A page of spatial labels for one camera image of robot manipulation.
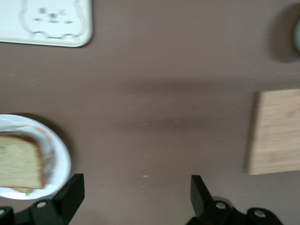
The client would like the mint green bowl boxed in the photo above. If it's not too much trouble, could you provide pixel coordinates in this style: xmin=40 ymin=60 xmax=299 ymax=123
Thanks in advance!
xmin=291 ymin=16 xmax=300 ymax=54

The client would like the brown-crust bread slice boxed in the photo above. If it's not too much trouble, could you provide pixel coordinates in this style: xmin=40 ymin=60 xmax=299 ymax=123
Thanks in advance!
xmin=0 ymin=132 xmax=46 ymax=190
xmin=10 ymin=187 xmax=33 ymax=195

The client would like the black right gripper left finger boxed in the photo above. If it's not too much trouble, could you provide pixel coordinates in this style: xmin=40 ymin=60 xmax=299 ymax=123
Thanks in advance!
xmin=0 ymin=173 xmax=85 ymax=225

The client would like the wooden cutting board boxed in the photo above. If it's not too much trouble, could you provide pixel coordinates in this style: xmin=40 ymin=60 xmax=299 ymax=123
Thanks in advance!
xmin=244 ymin=88 xmax=300 ymax=176

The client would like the white round plate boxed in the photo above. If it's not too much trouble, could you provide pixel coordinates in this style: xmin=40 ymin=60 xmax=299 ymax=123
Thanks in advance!
xmin=0 ymin=113 xmax=72 ymax=201

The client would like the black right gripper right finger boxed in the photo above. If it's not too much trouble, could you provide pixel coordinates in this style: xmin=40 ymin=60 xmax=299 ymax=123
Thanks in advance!
xmin=186 ymin=174 xmax=285 ymax=225

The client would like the cream bear print tray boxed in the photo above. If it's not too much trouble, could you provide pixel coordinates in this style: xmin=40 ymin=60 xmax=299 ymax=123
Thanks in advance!
xmin=0 ymin=0 xmax=93 ymax=48

